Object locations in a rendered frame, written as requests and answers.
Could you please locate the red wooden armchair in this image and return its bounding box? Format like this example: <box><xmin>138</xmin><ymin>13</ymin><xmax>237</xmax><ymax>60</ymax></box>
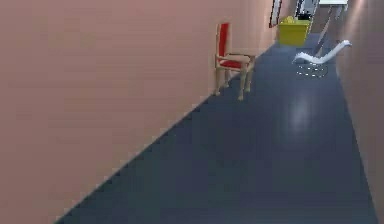
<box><xmin>212</xmin><ymin>21</ymin><xmax>257</xmax><ymax>102</ymax></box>

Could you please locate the yellow cabinet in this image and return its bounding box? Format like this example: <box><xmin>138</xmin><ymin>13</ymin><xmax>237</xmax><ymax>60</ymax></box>
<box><xmin>278</xmin><ymin>19</ymin><xmax>312</xmax><ymax>47</ymax></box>

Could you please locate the white lounge chair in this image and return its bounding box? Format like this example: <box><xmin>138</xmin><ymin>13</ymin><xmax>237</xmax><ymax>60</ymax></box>
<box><xmin>292</xmin><ymin>39</ymin><xmax>353</xmax><ymax>79</ymax></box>

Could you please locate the white table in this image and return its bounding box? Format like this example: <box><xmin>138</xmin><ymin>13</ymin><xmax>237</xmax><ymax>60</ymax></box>
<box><xmin>313</xmin><ymin>0</ymin><xmax>350</xmax><ymax>56</ymax></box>

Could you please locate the framed wall picture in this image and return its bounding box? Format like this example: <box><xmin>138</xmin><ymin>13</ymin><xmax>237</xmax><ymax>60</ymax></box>
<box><xmin>268</xmin><ymin>0</ymin><xmax>283</xmax><ymax>29</ymax></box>

